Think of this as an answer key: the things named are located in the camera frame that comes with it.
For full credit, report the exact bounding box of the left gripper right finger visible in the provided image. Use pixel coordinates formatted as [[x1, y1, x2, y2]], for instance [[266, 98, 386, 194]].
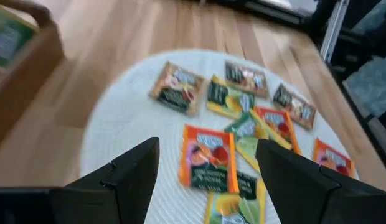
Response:
[[257, 139, 386, 224]]

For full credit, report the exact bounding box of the wooden three-compartment box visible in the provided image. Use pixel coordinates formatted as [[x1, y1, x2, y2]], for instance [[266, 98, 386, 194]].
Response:
[[0, 0, 65, 150]]

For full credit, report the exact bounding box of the yellow-green tea bag packet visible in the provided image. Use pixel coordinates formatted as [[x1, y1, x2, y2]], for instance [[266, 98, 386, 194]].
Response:
[[204, 170, 267, 224], [0, 11, 37, 68], [224, 111, 268, 172]]

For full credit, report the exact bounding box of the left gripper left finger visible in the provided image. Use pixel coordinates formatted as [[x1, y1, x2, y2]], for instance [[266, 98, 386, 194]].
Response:
[[49, 137, 161, 224]]

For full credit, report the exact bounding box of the yellow tea bag packet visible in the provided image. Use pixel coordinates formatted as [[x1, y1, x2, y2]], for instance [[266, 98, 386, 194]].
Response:
[[206, 73, 256, 121]]

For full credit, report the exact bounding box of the white round woven placemat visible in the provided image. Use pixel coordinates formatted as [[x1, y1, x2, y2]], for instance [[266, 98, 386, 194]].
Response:
[[80, 49, 360, 224]]

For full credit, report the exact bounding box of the brown tea bag packet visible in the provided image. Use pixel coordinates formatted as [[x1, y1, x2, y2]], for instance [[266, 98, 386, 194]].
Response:
[[148, 60, 206, 118], [272, 83, 317, 131], [224, 60, 270, 99]]

